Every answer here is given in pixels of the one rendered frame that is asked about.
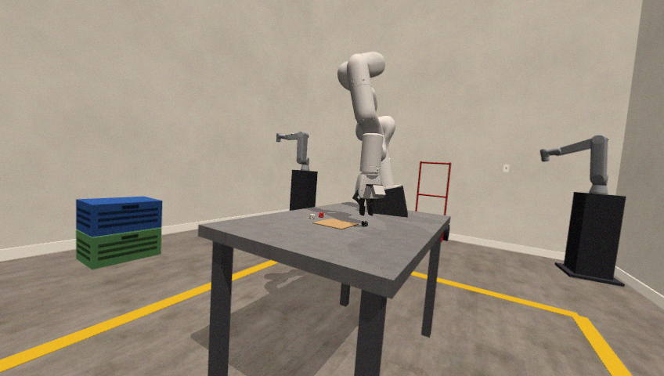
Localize tan square mat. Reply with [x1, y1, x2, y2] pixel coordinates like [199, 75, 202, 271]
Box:
[313, 219, 358, 230]

